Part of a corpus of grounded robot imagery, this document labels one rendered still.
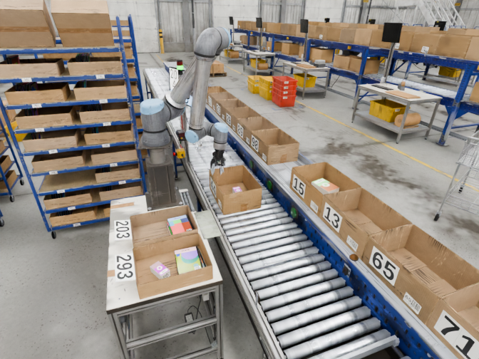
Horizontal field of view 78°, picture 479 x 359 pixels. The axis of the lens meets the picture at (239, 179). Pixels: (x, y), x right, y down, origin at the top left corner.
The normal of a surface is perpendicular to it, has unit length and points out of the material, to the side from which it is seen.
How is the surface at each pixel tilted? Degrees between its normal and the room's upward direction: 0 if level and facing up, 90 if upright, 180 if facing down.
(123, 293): 0
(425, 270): 0
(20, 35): 118
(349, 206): 89
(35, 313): 0
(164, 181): 90
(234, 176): 89
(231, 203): 90
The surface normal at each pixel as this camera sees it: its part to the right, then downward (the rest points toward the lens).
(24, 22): 0.29, 0.82
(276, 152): 0.33, 0.47
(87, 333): 0.02, -0.87
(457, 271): -0.94, 0.14
